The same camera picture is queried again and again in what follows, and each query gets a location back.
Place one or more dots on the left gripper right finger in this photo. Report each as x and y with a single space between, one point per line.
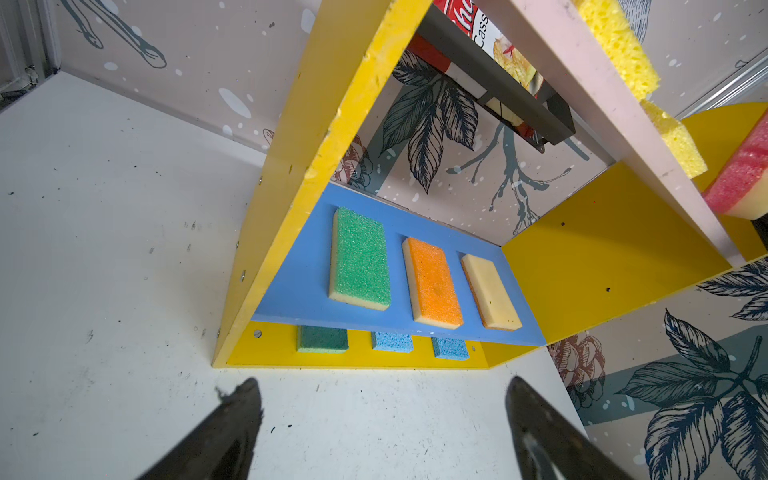
546 444

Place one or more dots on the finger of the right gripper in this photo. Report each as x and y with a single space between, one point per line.
761 227

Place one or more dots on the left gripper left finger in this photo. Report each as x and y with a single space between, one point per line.
222 445

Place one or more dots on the yellow smiley face sponge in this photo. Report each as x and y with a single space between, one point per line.
740 189

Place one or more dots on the yellow sponge front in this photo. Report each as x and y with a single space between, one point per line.
677 139

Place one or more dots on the dark green scrub sponge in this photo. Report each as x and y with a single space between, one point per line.
312 339

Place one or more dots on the light blue sponge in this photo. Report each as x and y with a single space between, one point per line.
449 349
392 342

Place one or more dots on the pale orange sponge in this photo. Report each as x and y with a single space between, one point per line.
490 295

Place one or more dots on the light green scrub sponge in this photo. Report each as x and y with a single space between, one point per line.
359 269

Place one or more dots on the yellow shelf unit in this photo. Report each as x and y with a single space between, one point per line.
577 242

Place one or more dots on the red cassava chips bag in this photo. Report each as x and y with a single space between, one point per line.
474 24

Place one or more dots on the black wire basket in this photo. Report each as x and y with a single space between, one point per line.
547 113

